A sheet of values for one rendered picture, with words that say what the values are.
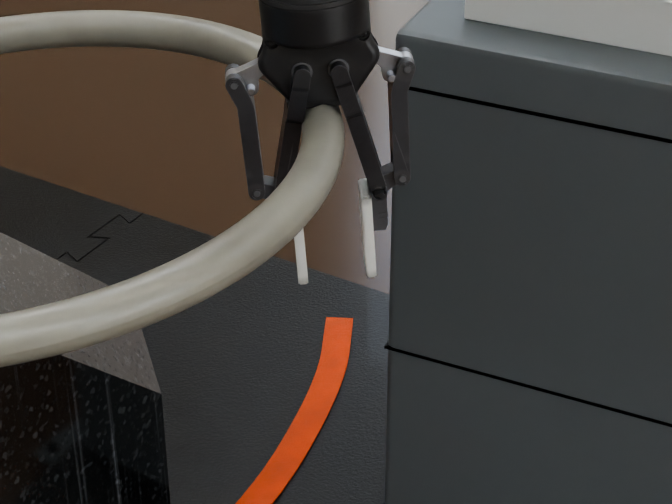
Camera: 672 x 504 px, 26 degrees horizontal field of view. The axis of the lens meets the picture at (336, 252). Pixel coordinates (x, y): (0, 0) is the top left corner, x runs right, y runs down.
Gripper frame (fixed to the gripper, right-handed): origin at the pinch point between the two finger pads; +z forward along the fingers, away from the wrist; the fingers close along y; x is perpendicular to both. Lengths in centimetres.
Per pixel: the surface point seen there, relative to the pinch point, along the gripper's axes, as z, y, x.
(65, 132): 76, 48, -180
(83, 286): 15.9, 22.9, -21.8
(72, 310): -10.8, 15.8, 23.7
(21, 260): 8.3, 26.5, -14.8
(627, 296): 30, -31, -32
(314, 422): 80, 3, -80
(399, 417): 53, -7, -45
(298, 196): -10.8, 2.4, 13.0
